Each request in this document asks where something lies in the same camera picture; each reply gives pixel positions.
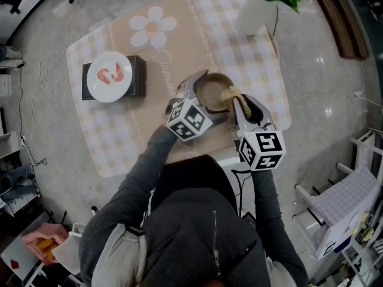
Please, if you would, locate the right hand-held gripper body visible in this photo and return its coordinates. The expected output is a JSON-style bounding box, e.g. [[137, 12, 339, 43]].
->
[[237, 121, 287, 172]]

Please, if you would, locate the black screen device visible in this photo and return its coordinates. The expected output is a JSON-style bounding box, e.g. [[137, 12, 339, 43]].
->
[[242, 212, 257, 228]]

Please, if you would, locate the thin black cable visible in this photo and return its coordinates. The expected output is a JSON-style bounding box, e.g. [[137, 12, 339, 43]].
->
[[272, 4, 279, 37]]

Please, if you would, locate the gray shoulder strap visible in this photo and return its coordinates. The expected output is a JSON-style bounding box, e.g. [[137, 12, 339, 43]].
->
[[265, 257, 296, 287], [91, 222, 147, 287]]

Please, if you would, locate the white drawer cabinet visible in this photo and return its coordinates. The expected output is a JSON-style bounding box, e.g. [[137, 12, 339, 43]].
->
[[0, 73, 13, 97]]

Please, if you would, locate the person's right forearm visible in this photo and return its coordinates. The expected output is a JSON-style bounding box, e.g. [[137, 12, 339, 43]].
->
[[250, 168, 309, 280]]

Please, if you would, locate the black box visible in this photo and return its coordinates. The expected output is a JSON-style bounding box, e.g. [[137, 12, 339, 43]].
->
[[81, 54, 148, 101]]

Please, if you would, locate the table with checkered cloth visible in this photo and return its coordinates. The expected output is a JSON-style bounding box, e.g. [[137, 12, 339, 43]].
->
[[65, 0, 293, 179]]

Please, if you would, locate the person's dark clothed torso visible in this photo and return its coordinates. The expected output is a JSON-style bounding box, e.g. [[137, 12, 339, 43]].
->
[[140, 155, 270, 287]]

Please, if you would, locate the pink cloth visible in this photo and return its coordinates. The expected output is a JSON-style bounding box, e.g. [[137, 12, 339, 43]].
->
[[20, 222, 69, 265]]

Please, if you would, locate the white vase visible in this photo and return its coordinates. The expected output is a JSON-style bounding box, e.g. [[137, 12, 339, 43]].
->
[[235, 0, 279, 37]]

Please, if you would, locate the orange item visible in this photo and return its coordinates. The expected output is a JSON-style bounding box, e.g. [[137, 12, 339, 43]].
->
[[35, 238, 59, 260]]

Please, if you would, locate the white looped floor cable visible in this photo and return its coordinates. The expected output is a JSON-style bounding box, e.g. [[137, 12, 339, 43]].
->
[[29, 0, 90, 137]]

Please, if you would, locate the person's left forearm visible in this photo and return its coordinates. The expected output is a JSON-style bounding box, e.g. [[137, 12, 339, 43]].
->
[[80, 125, 180, 251]]

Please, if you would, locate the brown wooden step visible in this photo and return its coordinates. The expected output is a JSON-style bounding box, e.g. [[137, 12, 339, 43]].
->
[[305, 0, 370, 60]]

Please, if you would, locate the black tether cable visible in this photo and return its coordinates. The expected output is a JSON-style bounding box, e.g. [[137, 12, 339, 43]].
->
[[232, 169, 255, 218]]

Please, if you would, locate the white rack with grid cloth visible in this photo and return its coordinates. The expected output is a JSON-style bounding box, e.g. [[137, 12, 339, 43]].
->
[[294, 127, 383, 261]]

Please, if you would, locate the brown ceramic bowl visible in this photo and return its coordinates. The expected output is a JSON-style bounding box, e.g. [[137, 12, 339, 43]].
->
[[196, 72, 236, 114]]

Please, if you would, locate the beige loofah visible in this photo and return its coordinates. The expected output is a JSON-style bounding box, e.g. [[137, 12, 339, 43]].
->
[[220, 85, 253, 119]]

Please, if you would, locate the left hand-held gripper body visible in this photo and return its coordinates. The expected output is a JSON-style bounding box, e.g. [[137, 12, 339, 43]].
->
[[165, 84, 214, 142]]

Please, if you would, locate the white board with red mark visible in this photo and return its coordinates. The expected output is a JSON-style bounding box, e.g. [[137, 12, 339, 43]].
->
[[0, 243, 42, 282]]

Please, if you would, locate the white round plate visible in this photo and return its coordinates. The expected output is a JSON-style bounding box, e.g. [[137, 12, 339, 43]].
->
[[86, 51, 133, 104]]

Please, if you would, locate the long white floor cable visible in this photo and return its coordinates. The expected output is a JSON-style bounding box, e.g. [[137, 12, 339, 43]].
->
[[288, 88, 383, 109]]

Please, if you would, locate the red shrimp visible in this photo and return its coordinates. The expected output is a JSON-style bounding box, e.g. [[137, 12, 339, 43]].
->
[[96, 67, 111, 85], [110, 63, 124, 83]]

